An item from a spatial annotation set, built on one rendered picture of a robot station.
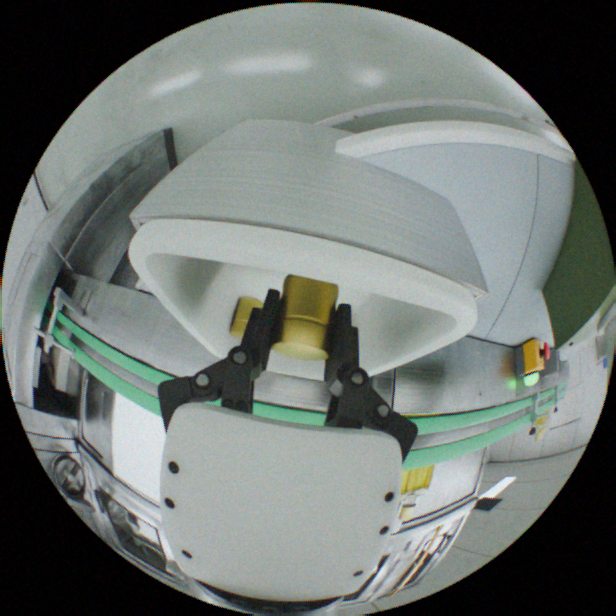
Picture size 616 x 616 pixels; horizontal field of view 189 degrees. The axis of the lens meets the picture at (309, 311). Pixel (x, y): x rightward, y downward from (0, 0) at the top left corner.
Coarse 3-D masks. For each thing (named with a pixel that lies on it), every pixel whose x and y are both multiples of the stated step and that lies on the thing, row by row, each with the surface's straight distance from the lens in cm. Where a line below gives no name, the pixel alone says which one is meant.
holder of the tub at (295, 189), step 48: (240, 144) 14; (192, 192) 10; (240, 192) 9; (288, 192) 9; (336, 192) 9; (384, 192) 11; (432, 192) 15; (336, 240) 7; (384, 240) 8; (432, 240) 10; (480, 288) 11
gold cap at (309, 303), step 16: (288, 288) 12; (304, 288) 12; (320, 288) 12; (336, 288) 13; (288, 304) 11; (304, 304) 11; (320, 304) 11; (288, 320) 11; (304, 320) 11; (320, 320) 11; (272, 336) 12; (288, 336) 11; (304, 336) 10; (320, 336) 11; (288, 352) 12; (304, 352) 12; (320, 352) 11
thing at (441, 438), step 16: (528, 400) 71; (544, 400) 95; (448, 416) 36; (464, 416) 39; (480, 416) 43; (496, 416) 50; (512, 416) 59; (528, 416) 72; (432, 432) 34; (448, 432) 37; (464, 432) 40; (480, 432) 45; (496, 432) 51; (512, 432) 60; (416, 448) 32; (432, 448) 34; (448, 448) 37; (464, 448) 41; (480, 448) 46; (416, 464) 33; (432, 464) 35
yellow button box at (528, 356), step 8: (528, 344) 56; (536, 344) 56; (520, 352) 56; (528, 352) 55; (536, 352) 55; (520, 360) 56; (528, 360) 55; (536, 360) 54; (520, 368) 56; (528, 368) 55; (536, 368) 54
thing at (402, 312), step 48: (144, 240) 9; (192, 240) 7; (240, 240) 6; (288, 240) 6; (192, 288) 15; (240, 288) 24; (384, 288) 7; (432, 288) 8; (384, 336) 18; (432, 336) 12
